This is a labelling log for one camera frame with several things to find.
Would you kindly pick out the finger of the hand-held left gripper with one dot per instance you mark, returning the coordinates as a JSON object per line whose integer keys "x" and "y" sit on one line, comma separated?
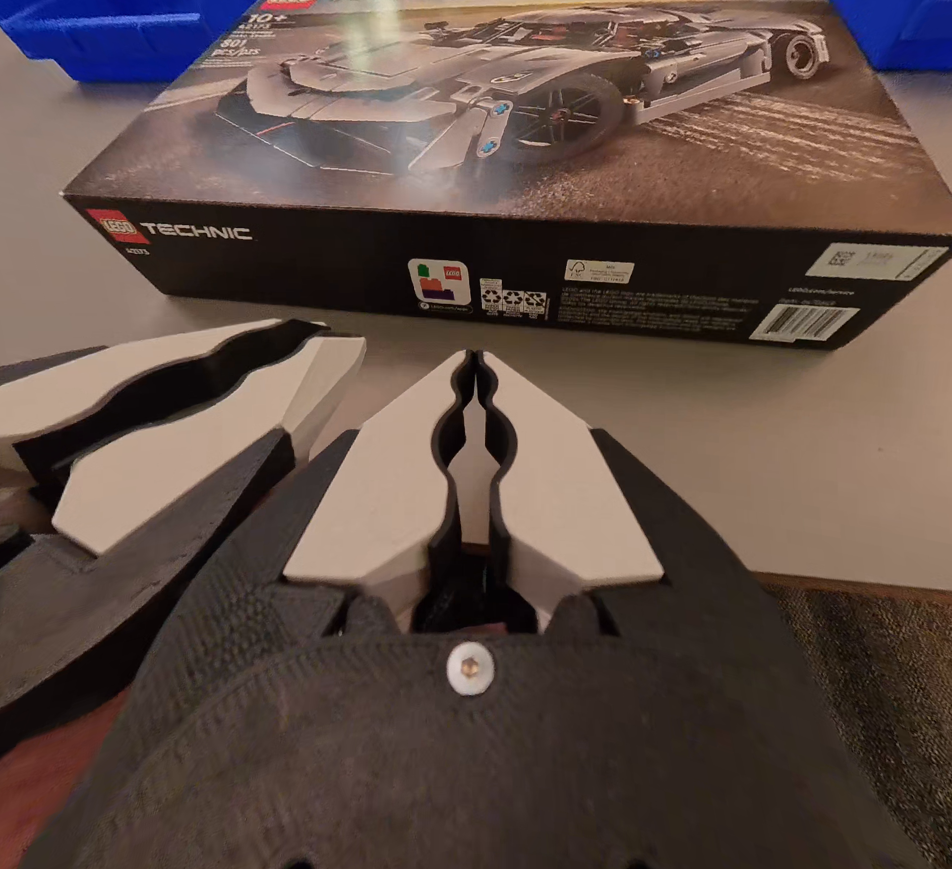
{"x": 74, "y": 393}
{"x": 186, "y": 467}

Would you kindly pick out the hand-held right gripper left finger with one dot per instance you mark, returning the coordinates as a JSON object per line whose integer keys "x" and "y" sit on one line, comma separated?
{"x": 372, "y": 497}

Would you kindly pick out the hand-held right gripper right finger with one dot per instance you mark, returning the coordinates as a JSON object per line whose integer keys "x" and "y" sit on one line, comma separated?
{"x": 565, "y": 504}

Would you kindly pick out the black lego set box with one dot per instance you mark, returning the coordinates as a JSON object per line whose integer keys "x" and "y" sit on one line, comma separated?
{"x": 520, "y": 162}

